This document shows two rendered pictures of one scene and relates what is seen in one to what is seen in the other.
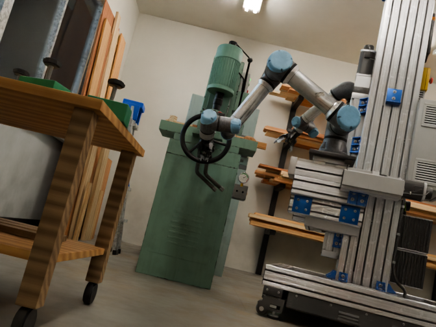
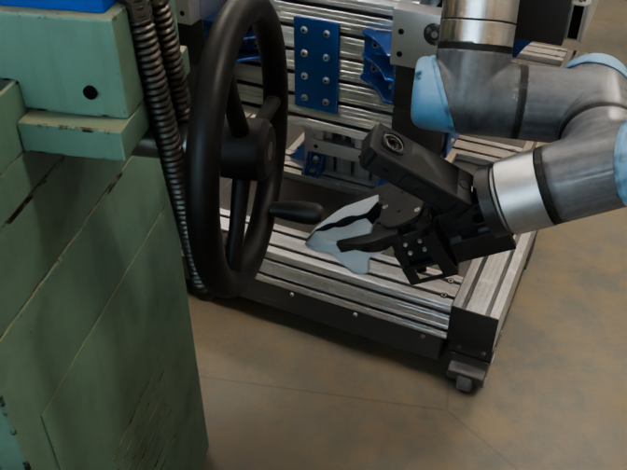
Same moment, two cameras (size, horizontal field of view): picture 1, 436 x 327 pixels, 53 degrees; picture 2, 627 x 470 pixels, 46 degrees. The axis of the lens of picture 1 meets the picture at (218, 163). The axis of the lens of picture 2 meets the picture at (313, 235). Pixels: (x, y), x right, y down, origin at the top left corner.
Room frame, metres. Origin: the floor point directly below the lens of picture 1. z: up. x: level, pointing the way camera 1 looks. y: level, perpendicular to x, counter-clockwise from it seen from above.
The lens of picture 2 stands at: (2.19, 0.69, 1.18)
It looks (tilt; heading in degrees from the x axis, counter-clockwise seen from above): 38 degrees down; 280
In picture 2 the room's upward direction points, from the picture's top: straight up
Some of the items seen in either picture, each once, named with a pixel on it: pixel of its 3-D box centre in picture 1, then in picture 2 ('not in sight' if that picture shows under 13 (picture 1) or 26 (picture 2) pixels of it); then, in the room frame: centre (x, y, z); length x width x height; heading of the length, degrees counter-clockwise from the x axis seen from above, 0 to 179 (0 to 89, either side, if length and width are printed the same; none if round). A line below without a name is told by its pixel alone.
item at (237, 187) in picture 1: (239, 192); not in sight; (2.56, -0.17, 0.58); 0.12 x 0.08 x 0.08; 179
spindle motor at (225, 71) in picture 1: (225, 71); not in sight; (2.70, 0.09, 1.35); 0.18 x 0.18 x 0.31
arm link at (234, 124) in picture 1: (228, 126); (578, 107); (2.04, -0.01, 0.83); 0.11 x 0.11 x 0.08; 88
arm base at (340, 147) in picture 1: (333, 148); not in sight; (2.14, -0.56, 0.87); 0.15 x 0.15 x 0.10
